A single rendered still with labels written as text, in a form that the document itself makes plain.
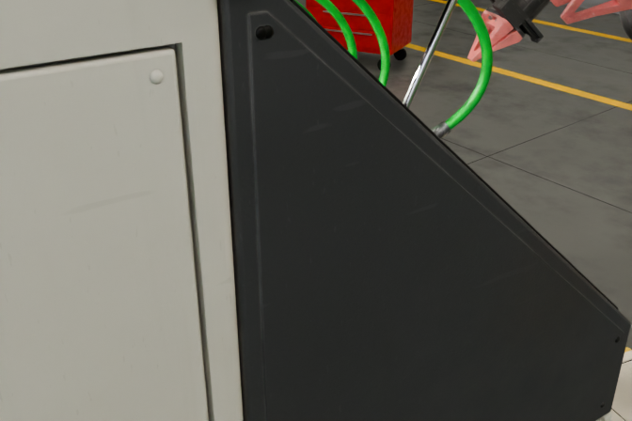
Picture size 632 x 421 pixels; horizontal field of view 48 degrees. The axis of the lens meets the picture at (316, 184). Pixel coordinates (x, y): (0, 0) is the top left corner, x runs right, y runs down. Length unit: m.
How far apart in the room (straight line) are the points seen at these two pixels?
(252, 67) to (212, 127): 0.05
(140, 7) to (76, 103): 0.07
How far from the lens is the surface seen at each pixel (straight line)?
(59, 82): 0.45
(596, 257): 3.14
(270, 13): 0.50
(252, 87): 0.50
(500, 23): 1.11
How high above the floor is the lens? 1.53
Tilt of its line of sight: 26 degrees down
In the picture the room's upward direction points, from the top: straight up
